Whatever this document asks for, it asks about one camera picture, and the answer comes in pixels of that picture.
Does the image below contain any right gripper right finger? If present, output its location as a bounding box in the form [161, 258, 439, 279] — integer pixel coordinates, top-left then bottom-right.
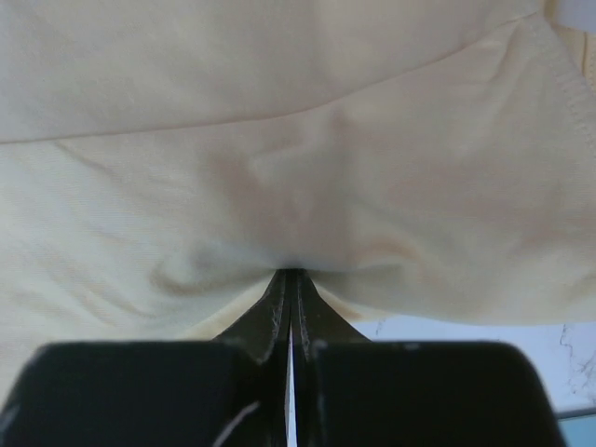
[291, 270, 564, 447]

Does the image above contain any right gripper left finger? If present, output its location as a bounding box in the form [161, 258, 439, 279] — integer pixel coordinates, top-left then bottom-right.
[1, 270, 291, 446]

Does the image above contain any yellow t shirt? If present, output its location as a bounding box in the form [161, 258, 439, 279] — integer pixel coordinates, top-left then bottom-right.
[1, 1, 595, 394]

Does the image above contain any light blue clipboard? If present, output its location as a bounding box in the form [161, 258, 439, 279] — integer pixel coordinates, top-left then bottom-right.
[558, 409, 596, 447]

